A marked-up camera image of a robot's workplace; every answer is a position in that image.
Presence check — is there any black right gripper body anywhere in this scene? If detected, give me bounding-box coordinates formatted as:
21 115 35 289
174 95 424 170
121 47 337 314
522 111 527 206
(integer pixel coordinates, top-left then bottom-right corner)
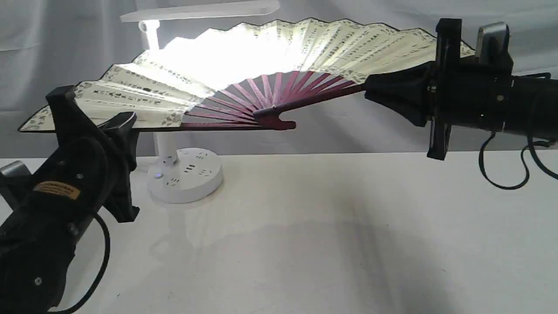
427 18 511 160

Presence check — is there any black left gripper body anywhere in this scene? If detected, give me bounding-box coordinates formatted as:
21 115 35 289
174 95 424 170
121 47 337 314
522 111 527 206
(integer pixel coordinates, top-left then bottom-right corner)
1 85 140 259

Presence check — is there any cream paper folding fan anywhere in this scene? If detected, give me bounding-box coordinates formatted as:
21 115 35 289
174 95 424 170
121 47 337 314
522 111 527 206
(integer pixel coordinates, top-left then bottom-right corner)
18 17 476 133

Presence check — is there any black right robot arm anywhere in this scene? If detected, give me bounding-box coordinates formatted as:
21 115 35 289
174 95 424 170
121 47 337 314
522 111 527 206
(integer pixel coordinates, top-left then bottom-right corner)
364 18 557 160

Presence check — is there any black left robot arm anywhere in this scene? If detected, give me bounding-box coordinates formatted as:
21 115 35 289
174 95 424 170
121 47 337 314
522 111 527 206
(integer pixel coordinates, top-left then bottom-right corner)
0 85 139 314

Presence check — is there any white desk lamp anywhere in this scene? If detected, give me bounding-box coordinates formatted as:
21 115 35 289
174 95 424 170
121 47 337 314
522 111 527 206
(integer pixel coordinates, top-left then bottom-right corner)
120 0 280 204

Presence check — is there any grey backdrop curtain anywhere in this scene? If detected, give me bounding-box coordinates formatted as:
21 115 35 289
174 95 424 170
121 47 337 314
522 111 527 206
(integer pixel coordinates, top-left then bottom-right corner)
0 0 558 158

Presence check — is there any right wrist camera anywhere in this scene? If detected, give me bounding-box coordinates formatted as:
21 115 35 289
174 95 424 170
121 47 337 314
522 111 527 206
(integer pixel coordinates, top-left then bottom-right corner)
476 21 514 70

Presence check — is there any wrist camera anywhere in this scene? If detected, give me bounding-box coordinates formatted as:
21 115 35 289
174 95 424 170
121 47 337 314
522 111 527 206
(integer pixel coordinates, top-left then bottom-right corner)
476 21 514 70
0 160 31 211

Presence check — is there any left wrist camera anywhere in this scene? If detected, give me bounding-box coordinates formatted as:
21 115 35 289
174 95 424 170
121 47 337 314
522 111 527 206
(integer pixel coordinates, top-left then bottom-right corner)
0 160 31 211

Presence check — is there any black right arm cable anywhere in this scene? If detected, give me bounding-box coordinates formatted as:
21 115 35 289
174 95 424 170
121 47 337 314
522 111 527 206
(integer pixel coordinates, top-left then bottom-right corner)
478 72 558 191

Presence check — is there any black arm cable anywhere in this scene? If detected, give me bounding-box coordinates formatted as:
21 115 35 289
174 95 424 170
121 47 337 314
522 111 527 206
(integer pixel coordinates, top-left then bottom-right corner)
478 72 558 191
48 212 111 314

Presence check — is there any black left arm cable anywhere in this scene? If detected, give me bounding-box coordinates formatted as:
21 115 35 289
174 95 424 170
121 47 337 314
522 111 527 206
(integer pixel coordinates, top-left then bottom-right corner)
48 212 111 314

